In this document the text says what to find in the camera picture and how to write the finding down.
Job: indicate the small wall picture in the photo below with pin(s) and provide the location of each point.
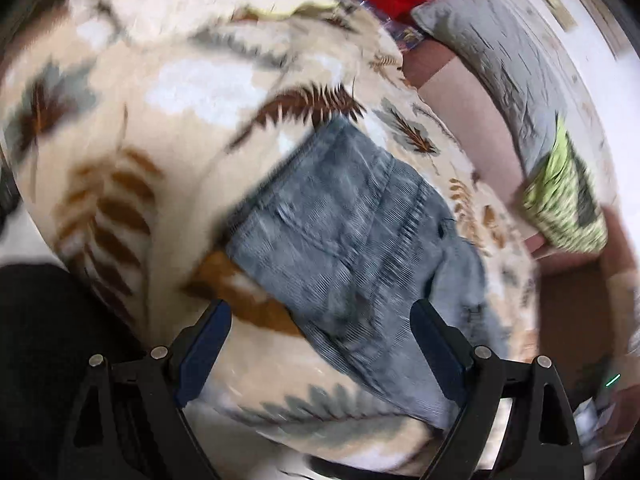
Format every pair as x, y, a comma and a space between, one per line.
557, 7

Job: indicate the yellow-green cloth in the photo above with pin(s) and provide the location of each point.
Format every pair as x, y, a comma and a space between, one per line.
295, 10

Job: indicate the cream leaf print blanket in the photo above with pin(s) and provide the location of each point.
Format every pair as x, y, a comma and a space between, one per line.
150, 125

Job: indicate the large wall picture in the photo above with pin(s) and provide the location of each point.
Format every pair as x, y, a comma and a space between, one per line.
597, 17

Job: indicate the grey pillow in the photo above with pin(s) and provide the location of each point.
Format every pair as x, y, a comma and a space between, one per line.
495, 70

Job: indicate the neon green patterned cloth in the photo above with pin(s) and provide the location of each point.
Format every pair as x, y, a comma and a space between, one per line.
560, 205

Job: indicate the brown wooden bed frame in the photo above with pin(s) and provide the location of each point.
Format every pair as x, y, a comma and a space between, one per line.
575, 305

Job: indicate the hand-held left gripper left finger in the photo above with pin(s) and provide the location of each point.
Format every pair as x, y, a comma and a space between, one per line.
205, 355

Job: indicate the pink bed sheet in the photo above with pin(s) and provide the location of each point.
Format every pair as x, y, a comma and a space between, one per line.
475, 125

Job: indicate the blue denim garment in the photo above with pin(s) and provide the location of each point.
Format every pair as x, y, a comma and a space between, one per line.
340, 240

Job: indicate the colourful printed packet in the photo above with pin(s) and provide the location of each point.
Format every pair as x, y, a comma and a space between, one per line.
400, 32

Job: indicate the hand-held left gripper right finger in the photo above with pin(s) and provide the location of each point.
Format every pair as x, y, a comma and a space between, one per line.
435, 350

